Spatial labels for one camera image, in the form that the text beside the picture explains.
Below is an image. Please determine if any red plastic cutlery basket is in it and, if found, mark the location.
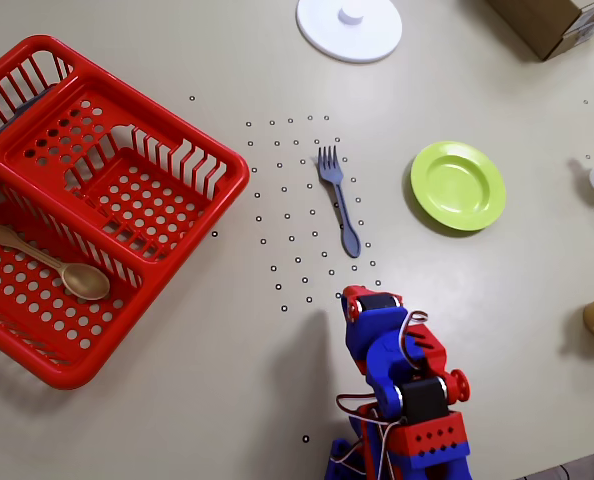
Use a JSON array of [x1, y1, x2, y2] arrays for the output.
[[0, 33, 252, 391]]

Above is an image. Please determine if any brown cardboard box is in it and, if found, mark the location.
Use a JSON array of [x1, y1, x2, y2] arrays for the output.
[[484, 0, 594, 62]]

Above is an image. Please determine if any lime green plastic plate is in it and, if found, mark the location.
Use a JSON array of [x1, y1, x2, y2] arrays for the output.
[[409, 141, 507, 232]]

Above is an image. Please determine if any red white servo cable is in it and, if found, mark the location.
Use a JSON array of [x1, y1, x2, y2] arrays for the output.
[[399, 309, 428, 374], [335, 392, 403, 480]]

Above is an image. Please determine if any beige plastic spoon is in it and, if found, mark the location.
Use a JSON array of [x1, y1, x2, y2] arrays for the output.
[[0, 224, 112, 302]]

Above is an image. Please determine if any grey-blue plastic fork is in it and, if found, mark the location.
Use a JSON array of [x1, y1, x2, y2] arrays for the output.
[[317, 145, 363, 259]]

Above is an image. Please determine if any white round disc base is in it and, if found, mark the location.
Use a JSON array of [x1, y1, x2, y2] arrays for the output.
[[295, 0, 404, 64]]

